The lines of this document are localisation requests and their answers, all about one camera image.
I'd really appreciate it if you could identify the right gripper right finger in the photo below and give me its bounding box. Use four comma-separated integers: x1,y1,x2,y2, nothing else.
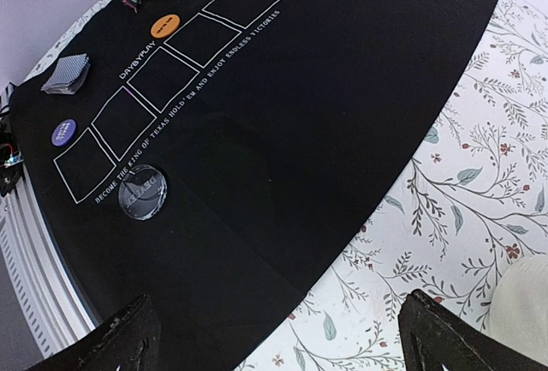
398,289,547,371

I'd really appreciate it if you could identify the floral white tablecloth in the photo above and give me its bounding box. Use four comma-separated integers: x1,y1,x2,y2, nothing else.
21,0,548,371

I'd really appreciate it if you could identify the orange big blind button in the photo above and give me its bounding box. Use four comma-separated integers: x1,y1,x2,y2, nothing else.
150,14,181,39

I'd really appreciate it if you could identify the black poker mat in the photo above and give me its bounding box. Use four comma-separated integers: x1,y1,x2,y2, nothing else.
10,0,497,370

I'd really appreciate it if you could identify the aluminium front rail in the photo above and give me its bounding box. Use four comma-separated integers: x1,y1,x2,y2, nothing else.
1,163,98,359

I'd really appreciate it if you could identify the purple small blind button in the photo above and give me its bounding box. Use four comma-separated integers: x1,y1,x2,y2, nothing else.
51,119,77,147

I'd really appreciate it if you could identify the cream white cup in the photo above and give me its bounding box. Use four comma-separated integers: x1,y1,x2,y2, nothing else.
486,255,547,365

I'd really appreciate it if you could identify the blue playing card deck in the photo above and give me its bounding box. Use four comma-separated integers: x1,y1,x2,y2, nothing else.
40,53,91,95

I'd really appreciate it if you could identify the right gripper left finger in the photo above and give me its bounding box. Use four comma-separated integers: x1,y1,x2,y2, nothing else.
30,295,161,371

